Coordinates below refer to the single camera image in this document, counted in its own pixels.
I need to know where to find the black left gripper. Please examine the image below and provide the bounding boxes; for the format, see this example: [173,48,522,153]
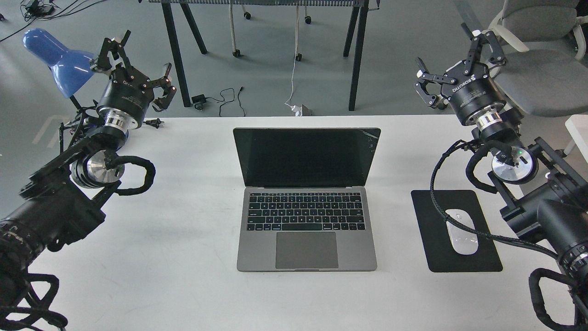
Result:
[90,30,177,130]

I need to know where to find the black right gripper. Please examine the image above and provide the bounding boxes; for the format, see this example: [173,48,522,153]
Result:
[413,23,508,127]

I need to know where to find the grey laptop computer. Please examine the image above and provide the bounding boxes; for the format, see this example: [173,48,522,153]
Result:
[233,127,381,272]

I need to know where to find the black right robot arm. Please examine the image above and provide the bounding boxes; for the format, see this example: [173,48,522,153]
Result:
[414,23,588,331]

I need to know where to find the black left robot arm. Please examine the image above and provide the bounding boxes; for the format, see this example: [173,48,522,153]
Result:
[1,28,177,331]

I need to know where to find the black power plug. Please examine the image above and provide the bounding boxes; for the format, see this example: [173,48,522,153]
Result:
[143,119,164,129]

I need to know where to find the blue desk lamp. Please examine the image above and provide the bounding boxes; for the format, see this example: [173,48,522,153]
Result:
[23,28,94,110]

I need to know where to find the grey office chair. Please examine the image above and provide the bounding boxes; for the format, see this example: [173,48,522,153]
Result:
[484,0,588,117]

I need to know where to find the white side table corner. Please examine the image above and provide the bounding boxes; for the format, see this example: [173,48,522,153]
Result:
[564,114,588,163]

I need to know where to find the white computer mouse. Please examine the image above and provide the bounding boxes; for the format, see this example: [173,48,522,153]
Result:
[445,209,479,256]

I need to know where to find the black mouse pad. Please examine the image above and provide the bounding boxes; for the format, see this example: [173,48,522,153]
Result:
[410,190,503,273]

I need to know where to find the black power adapter with cable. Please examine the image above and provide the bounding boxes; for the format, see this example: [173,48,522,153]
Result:
[190,86,247,118]

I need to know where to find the black metal table frame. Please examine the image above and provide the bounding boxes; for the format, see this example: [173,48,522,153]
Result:
[156,0,377,112]

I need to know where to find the white rolling cart frame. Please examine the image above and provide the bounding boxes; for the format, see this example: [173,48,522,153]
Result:
[228,0,312,62]

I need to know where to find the black cables on floor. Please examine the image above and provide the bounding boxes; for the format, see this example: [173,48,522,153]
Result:
[0,0,107,43]

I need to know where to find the white charger with cable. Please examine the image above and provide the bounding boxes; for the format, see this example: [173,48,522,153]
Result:
[284,6,303,117]

